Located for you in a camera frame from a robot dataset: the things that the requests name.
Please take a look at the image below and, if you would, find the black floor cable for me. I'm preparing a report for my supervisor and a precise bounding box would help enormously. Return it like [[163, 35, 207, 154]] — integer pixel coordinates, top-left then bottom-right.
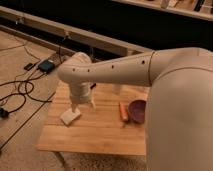
[[0, 71, 56, 114]]

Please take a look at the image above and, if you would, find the wooden table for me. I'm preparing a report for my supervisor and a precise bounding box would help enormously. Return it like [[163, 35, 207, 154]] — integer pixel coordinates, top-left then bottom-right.
[[37, 82, 148, 155]]

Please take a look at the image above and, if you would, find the small black device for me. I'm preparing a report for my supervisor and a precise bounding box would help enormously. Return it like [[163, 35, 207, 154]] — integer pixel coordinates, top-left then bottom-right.
[[24, 63, 36, 71]]

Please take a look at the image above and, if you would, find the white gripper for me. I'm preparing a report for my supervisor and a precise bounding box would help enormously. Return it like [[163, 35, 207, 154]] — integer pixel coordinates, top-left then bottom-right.
[[69, 83, 96, 112]]

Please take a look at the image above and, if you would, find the black plug adapter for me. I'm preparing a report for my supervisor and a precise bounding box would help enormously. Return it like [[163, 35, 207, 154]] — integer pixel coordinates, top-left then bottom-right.
[[0, 107, 9, 119]]

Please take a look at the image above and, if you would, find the orange carrot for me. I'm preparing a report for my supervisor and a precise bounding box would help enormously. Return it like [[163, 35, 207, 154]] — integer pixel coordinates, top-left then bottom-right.
[[119, 102, 129, 122]]

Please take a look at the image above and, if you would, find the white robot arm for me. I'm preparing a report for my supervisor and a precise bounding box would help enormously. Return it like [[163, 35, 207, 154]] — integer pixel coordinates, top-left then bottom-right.
[[58, 48, 213, 171]]

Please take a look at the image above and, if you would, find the white sponge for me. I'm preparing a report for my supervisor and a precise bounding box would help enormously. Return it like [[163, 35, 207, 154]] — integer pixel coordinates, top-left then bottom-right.
[[60, 109, 81, 126]]

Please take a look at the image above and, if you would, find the dark blue power box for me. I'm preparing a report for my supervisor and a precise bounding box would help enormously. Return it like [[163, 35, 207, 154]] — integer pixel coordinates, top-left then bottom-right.
[[38, 60, 55, 73]]

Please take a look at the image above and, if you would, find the purple bowl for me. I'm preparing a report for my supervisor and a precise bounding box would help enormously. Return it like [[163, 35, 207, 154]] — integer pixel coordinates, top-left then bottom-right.
[[128, 100, 146, 124]]

